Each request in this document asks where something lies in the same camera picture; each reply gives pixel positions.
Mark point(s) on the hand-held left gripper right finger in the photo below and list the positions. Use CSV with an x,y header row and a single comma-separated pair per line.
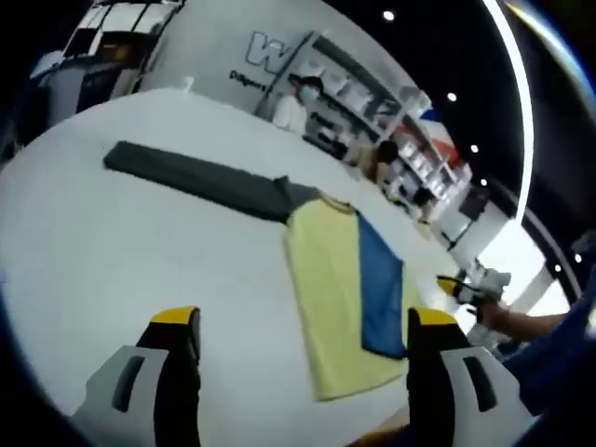
x,y
428,396

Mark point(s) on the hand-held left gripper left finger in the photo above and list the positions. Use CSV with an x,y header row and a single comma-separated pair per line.
x,y
177,396

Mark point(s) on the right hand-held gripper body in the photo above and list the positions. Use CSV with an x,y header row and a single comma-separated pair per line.
x,y
484,288

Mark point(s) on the yellow and blue garment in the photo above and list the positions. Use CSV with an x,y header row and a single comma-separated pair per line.
x,y
326,288

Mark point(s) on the dark grey template mat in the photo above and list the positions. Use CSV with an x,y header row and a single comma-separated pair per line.
x,y
195,174

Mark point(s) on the person's right hand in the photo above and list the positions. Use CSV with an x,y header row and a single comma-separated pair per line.
x,y
493,314

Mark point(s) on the black display board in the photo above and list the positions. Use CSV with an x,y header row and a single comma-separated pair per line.
x,y
472,202

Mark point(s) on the person's blue sleeve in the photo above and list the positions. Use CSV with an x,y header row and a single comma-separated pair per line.
x,y
559,354

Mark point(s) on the red white blue banner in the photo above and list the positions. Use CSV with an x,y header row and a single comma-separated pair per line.
x,y
440,135

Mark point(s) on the grey metal shelf rack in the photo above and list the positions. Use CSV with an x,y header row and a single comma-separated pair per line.
x,y
405,109

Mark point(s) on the ceiling strip light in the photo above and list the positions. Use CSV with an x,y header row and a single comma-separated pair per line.
x,y
517,70

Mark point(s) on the brown cardboard box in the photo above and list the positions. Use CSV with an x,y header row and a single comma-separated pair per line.
x,y
118,46

